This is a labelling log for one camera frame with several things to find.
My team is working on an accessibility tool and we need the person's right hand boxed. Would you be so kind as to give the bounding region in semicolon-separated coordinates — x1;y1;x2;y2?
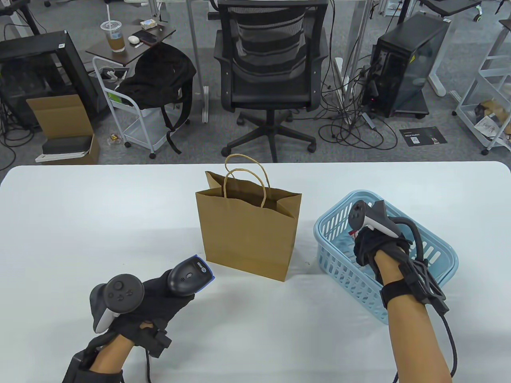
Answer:
353;227;414;286

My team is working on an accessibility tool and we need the person's left hand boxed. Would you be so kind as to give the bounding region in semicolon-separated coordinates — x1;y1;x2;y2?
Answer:
108;273;196;347

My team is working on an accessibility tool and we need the grey hand controller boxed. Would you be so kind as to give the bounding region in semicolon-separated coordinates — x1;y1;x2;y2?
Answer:
90;274;145;334
348;200;424;262

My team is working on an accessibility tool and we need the black barcode scanner blue trim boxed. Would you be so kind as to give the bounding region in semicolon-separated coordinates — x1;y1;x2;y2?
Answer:
167;255;215;298

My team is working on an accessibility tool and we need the brown paper bag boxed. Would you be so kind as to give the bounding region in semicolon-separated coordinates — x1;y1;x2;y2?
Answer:
195;154;303;282

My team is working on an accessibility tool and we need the person's left forearm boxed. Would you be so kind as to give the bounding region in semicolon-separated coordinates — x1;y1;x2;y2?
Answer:
90;334;134;373

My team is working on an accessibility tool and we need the person's right forearm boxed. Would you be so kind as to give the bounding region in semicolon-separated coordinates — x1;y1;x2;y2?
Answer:
373;251;454;383

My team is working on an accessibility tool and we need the light blue plastic basket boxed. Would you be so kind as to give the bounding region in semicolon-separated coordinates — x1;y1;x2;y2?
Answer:
313;190;459;326

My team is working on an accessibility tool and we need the black booklet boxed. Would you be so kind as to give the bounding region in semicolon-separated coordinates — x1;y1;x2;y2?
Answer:
399;126;448;147

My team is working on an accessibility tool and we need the white rolling cart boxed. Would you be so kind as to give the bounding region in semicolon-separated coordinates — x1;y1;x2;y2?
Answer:
93;56;191;159

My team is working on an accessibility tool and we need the white desk leg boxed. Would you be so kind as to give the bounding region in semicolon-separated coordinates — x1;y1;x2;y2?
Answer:
427;18;448;97
187;0;210;123

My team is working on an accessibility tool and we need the black mesh office chair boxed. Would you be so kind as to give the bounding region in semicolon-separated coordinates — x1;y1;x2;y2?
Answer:
214;0;330;163

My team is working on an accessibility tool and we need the black computer tower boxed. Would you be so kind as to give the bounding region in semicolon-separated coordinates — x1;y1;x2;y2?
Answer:
367;12;452;119

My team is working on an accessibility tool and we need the open cardboard box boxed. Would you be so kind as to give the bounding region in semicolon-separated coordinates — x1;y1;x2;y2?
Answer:
26;94;100;165

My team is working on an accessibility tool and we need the black backpack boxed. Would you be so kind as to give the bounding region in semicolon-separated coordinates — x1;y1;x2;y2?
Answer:
119;43;197;155

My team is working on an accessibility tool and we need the power strip with plugs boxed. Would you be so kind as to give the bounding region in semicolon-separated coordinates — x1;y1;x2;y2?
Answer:
100;67;129;83

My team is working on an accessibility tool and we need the small brown side table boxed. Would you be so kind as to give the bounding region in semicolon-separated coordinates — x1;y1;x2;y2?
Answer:
85;25;176;67

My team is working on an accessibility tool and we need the black phone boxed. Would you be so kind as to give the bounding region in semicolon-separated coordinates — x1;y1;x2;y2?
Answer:
132;30;159;45

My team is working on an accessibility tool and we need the plastic iced drink cup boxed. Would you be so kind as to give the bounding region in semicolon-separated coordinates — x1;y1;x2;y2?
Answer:
100;4;126;53

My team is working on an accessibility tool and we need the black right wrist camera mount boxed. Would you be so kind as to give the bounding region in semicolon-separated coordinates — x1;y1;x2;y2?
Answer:
379;255;450;316

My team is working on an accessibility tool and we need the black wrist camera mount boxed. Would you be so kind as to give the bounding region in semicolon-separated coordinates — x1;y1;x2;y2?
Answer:
62;347;124;383
379;255;450;316

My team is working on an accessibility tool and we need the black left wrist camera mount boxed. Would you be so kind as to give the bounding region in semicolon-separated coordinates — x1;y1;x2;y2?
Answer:
62;347;124;383

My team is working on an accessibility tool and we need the black right glove cable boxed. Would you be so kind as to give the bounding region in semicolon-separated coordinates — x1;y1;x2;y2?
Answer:
393;313;458;383

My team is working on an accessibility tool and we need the tangle of black cables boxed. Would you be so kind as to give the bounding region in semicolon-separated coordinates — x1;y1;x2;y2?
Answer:
315;60;400;151

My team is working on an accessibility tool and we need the white wire shelf cart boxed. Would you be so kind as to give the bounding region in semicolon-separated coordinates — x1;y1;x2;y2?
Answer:
452;20;511;156

